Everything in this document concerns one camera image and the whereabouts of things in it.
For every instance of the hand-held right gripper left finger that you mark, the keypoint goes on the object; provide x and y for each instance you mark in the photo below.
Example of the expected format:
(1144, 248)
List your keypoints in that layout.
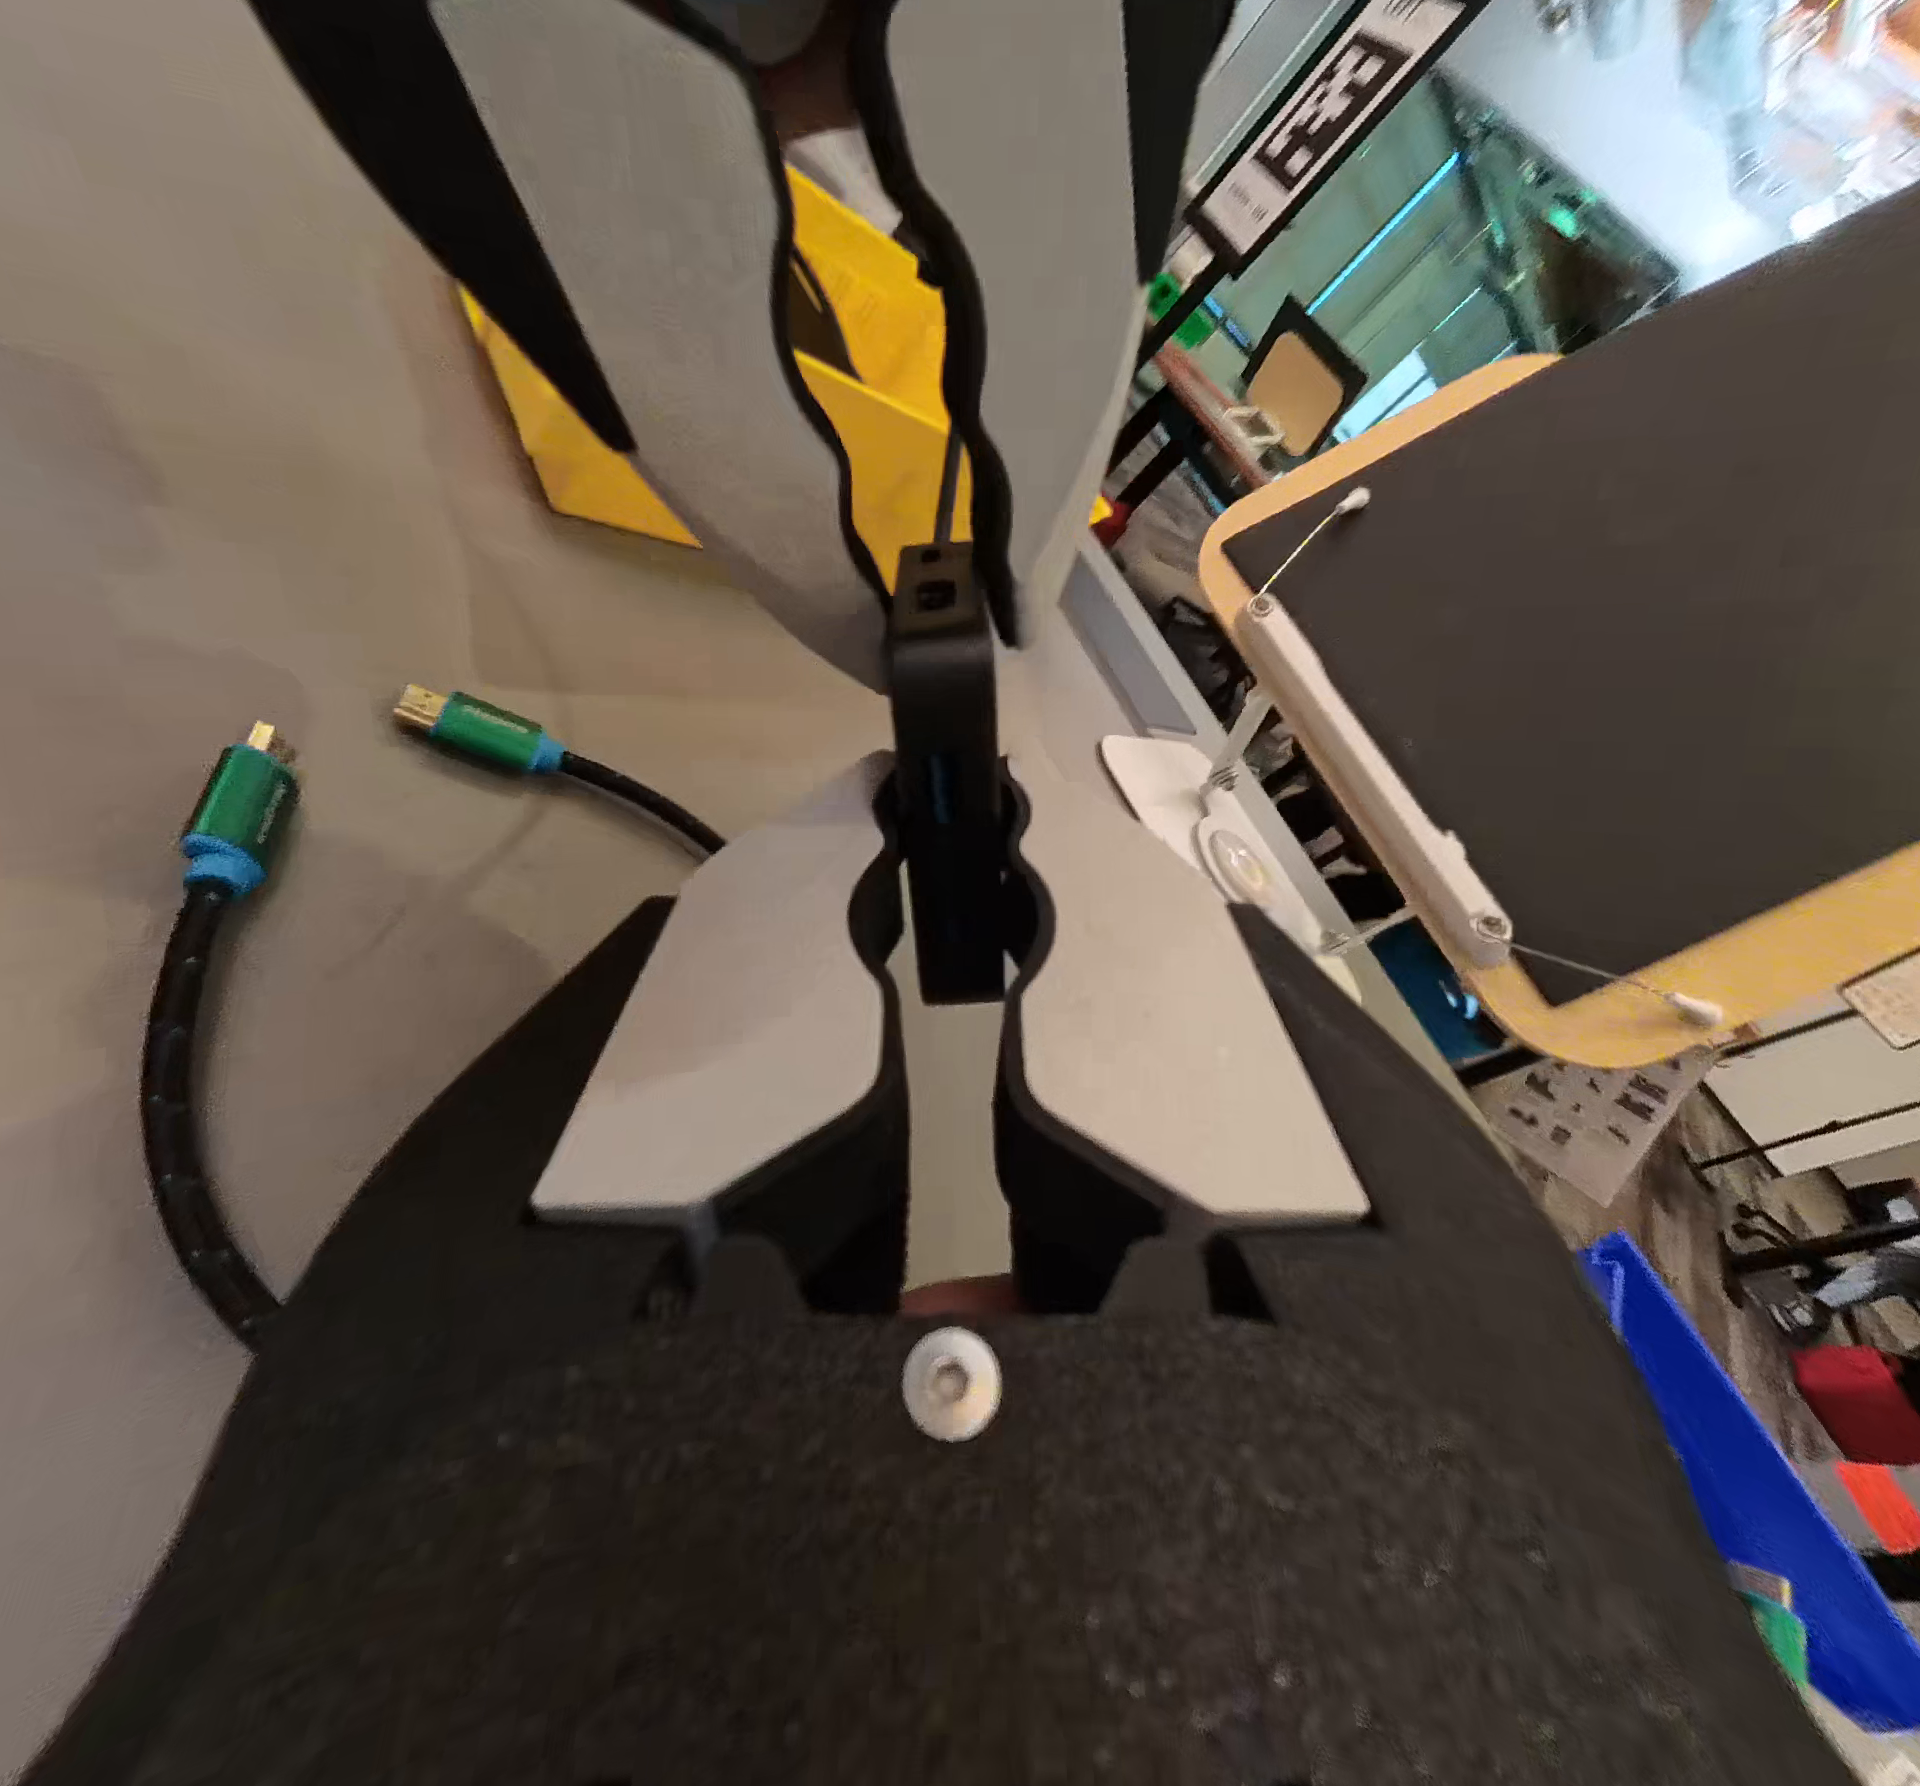
(751, 1037)

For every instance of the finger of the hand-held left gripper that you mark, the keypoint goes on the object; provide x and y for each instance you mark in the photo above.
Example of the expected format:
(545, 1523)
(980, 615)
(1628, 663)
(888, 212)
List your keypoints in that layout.
(660, 290)
(1046, 172)

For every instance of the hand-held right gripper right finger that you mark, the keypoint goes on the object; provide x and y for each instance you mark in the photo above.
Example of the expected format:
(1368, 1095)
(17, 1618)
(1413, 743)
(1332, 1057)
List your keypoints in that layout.
(1172, 1049)

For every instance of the yellow plastic bin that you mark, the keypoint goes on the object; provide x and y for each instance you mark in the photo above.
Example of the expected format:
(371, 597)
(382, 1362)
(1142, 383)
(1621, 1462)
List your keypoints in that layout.
(888, 390)

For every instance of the green box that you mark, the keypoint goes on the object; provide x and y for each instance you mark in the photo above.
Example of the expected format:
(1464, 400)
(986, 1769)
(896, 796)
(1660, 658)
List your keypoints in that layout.
(1179, 314)

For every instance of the beige backed chair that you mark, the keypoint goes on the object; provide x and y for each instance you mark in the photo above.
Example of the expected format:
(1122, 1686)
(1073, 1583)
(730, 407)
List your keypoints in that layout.
(1307, 383)

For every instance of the printed paper sheet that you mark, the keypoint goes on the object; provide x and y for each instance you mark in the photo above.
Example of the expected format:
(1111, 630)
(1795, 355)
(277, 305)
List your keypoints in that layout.
(1590, 1119)

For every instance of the blue plastic bin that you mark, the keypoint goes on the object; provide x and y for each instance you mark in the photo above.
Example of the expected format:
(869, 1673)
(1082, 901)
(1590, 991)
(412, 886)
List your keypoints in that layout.
(1725, 1458)

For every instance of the red box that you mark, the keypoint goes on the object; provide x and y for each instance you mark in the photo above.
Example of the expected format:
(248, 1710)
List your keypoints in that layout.
(1860, 1402)

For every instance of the black monitor with beige frame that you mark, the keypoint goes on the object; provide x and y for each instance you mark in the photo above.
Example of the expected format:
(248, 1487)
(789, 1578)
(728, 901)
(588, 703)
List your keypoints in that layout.
(1653, 541)

